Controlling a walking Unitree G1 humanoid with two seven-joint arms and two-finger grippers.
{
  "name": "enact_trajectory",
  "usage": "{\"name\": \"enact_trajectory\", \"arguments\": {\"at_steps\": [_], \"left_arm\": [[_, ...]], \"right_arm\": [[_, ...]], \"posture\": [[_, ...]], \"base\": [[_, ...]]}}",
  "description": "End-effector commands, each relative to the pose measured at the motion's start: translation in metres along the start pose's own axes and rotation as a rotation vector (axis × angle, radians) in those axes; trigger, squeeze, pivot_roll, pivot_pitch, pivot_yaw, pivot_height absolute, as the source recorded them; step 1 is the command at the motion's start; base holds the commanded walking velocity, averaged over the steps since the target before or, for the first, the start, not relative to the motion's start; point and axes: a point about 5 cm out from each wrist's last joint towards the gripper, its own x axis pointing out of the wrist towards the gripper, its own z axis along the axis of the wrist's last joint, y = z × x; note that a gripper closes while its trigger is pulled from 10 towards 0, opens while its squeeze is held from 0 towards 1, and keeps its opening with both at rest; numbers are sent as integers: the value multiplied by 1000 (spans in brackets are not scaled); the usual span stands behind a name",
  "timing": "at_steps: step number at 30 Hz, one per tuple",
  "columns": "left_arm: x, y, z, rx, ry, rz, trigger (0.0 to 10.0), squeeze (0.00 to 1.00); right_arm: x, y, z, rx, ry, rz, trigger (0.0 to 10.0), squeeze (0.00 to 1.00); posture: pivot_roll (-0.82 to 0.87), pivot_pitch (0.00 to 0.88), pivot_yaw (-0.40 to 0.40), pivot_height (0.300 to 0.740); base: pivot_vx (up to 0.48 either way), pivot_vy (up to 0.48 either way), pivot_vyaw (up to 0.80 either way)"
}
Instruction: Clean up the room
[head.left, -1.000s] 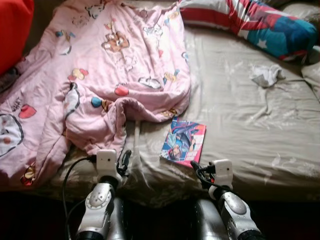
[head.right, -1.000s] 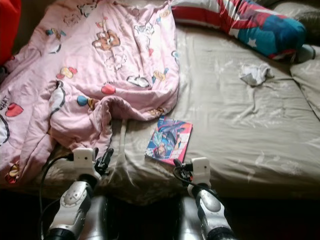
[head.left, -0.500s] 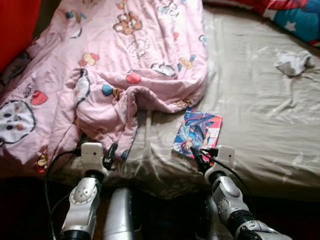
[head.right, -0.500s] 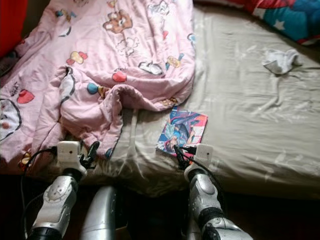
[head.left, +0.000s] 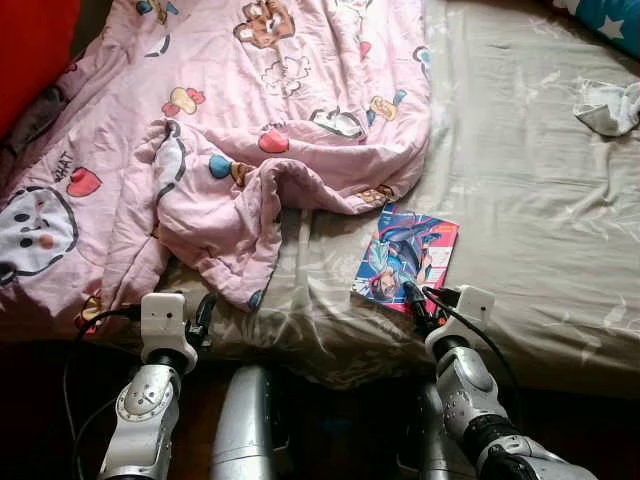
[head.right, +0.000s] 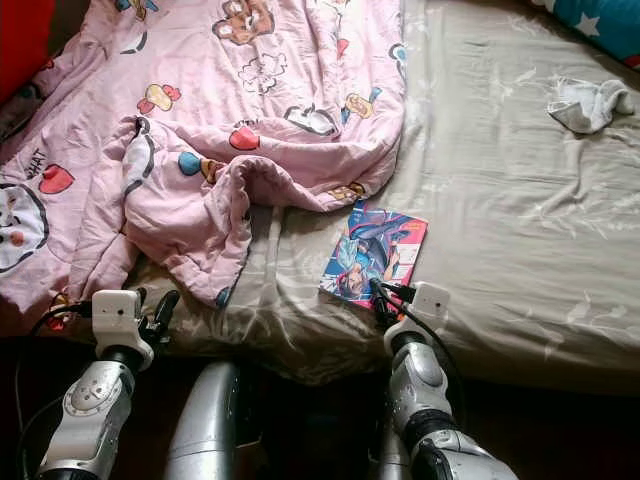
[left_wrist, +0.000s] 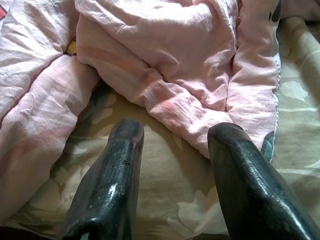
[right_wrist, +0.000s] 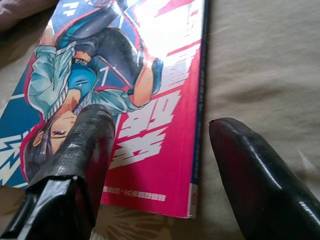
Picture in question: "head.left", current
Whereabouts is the colourful comic book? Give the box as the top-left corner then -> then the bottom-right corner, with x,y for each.
350,205 -> 462,317

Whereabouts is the pink cartoon print quilt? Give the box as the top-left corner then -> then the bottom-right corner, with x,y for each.
0,0 -> 433,343

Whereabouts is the silver left robot leg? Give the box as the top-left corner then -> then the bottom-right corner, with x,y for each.
210,363 -> 292,480

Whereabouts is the silver robot leg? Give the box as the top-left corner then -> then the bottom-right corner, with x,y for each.
415,385 -> 476,480
210,363 -> 292,480

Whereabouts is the bed with grey floral sheet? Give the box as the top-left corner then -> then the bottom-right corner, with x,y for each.
0,0 -> 640,401

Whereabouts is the silver right robot leg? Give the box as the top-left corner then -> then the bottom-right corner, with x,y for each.
415,385 -> 476,480

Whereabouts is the crumpled white grey sock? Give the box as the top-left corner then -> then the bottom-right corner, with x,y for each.
573,80 -> 640,139

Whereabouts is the long red cushion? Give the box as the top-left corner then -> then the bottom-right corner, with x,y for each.
0,0 -> 82,137

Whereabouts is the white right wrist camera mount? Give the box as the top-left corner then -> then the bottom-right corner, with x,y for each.
425,285 -> 497,360

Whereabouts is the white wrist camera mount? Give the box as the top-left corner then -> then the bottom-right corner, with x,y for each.
140,292 -> 199,364
425,285 -> 497,360

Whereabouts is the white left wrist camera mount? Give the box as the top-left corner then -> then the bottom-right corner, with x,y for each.
140,292 -> 199,364

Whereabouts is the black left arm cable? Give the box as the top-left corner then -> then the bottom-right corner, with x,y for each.
62,304 -> 147,480

